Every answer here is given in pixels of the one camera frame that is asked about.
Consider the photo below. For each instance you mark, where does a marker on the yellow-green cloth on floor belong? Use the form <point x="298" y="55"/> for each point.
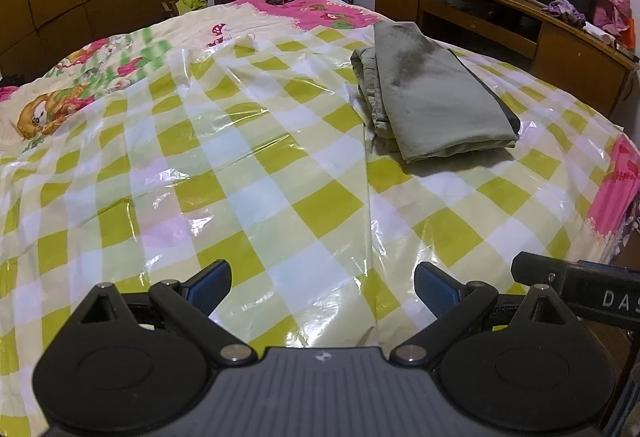
<point x="185" y="6"/>

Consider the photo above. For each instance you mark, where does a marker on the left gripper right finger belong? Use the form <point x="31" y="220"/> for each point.
<point x="437" y="290"/>

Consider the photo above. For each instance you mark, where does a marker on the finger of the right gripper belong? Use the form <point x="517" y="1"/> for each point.
<point x="595" y="292"/>

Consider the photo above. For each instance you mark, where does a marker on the grey-green pants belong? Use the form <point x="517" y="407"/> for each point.
<point x="423" y="102"/>

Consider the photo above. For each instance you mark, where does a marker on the wooden tv cabinet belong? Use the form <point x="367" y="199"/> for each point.
<point x="520" y="33"/>

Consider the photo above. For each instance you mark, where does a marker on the cartoon floral bedsheet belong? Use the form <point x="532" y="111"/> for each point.
<point x="32" y="111"/>

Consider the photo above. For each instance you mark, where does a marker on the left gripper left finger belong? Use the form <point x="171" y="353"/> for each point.
<point x="208" y="287"/>

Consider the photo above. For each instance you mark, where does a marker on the purple crumpled cloth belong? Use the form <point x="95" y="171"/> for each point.
<point x="566" y="12"/>

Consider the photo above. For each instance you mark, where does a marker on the green checkered plastic sheet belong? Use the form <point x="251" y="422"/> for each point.
<point x="264" y="158"/>

